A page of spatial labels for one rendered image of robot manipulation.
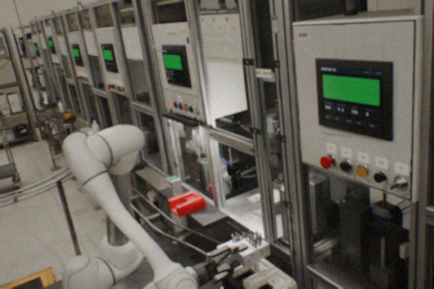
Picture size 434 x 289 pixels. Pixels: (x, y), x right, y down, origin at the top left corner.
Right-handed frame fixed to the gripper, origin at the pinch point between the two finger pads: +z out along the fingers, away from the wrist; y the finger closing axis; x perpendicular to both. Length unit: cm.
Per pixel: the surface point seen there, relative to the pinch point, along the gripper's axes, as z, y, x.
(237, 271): -0.3, -9.8, 3.2
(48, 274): -58, -95, 208
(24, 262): -72, -96, 245
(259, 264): 7.3, -7.8, -1.3
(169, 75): 17, 61, 73
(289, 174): 18.8, 30.5, -10.6
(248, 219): 23.8, -5.8, 28.1
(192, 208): 8, -3, 54
